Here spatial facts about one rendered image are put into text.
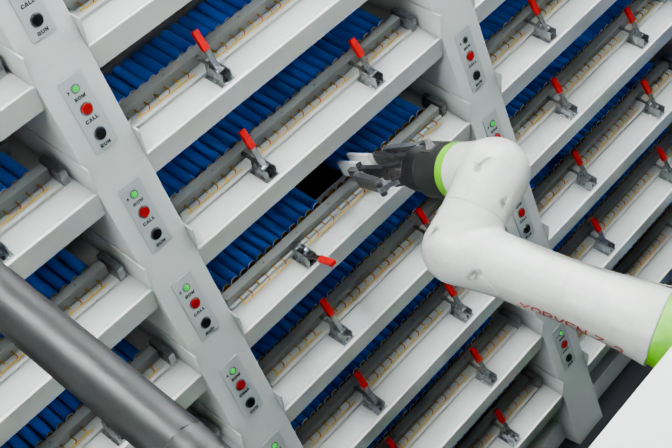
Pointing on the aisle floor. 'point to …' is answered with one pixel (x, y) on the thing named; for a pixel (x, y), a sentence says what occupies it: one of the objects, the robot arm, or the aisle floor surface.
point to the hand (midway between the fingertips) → (357, 164)
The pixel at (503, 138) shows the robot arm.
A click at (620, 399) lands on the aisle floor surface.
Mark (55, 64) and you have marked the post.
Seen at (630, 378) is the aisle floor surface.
